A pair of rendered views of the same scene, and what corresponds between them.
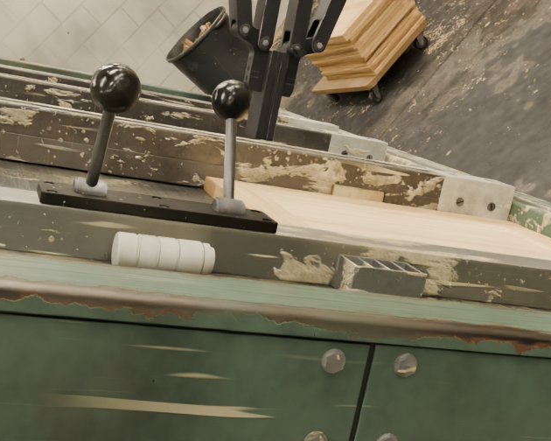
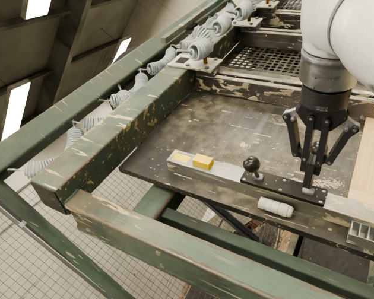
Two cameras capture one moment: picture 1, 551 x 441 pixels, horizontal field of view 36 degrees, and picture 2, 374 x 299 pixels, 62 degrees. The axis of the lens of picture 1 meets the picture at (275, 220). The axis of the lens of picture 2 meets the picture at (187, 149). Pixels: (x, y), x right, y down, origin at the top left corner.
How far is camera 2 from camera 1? 0.55 m
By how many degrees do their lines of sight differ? 57
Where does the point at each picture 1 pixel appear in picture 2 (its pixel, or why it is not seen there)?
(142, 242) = (265, 204)
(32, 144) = (292, 101)
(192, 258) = (282, 213)
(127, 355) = (209, 277)
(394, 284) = (368, 244)
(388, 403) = not seen: outside the picture
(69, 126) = not seen: hidden behind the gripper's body
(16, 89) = not seen: hidden behind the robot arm
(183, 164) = (355, 111)
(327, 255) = (346, 219)
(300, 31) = (319, 157)
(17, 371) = (187, 270)
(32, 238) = (238, 189)
